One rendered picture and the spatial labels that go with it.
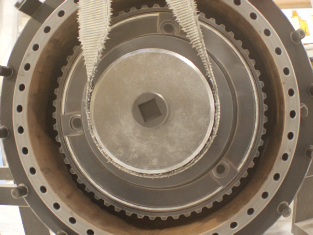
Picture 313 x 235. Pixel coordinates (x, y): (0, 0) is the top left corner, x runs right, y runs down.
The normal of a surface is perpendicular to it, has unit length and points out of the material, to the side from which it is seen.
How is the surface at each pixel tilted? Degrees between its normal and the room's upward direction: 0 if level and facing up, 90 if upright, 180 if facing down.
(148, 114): 90
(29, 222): 90
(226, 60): 90
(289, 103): 90
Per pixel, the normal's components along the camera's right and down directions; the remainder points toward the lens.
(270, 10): -0.10, 0.00
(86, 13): -0.52, 0.14
